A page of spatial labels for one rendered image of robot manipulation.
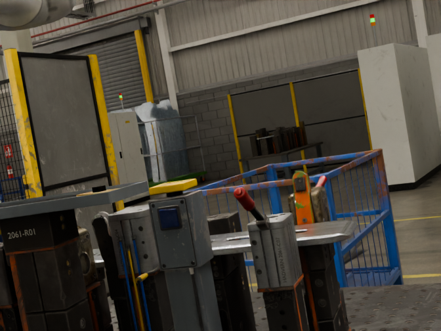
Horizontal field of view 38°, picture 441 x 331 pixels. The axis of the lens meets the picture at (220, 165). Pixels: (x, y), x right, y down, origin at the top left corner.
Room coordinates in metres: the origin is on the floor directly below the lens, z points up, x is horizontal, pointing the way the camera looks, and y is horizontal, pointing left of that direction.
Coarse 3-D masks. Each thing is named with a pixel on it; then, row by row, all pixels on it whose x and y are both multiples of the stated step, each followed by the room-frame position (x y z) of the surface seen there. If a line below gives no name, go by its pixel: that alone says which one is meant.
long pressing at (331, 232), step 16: (304, 224) 1.36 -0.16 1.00; (320, 224) 1.33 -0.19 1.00; (336, 224) 1.29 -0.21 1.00; (352, 224) 1.28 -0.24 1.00; (224, 240) 1.33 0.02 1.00; (240, 240) 1.30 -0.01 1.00; (304, 240) 1.19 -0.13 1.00; (320, 240) 1.18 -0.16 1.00; (336, 240) 1.17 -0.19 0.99; (96, 256) 1.41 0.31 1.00
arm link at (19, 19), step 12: (0, 0) 0.98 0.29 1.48; (12, 0) 1.01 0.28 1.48; (24, 0) 1.05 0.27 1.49; (36, 0) 1.08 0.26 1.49; (48, 0) 1.10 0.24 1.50; (60, 0) 1.11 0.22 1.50; (72, 0) 1.13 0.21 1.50; (0, 12) 1.02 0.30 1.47; (12, 12) 1.05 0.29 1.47; (24, 12) 1.07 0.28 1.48; (36, 12) 1.08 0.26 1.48; (48, 12) 1.11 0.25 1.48; (60, 12) 1.13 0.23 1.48; (0, 24) 1.10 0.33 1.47; (12, 24) 1.08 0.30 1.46; (24, 24) 1.09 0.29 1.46; (36, 24) 1.12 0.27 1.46
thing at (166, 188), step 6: (186, 180) 1.01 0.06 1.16; (192, 180) 1.01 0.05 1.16; (156, 186) 1.00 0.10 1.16; (162, 186) 0.98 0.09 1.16; (168, 186) 0.98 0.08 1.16; (174, 186) 0.97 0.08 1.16; (180, 186) 0.97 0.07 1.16; (186, 186) 0.98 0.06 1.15; (192, 186) 1.00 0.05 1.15; (150, 192) 0.99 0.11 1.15; (156, 192) 0.98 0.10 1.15; (162, 192) 0.98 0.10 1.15; (168, 192) 0.98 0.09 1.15; (174, 192) 0.99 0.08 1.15; (180, 192) 1.00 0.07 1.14
